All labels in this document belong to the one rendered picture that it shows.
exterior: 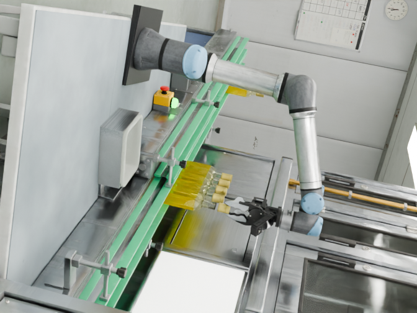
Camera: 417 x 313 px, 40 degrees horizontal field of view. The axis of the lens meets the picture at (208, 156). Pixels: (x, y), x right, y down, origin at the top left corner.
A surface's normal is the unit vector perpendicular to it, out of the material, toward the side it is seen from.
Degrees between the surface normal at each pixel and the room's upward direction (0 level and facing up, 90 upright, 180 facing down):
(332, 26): 90
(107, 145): 90
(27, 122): 0
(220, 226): 90
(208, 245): 90
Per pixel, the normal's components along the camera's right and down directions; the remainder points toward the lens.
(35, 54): 0.97, 0.22
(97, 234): 0.13, -0.87
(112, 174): -0.22, 0.44
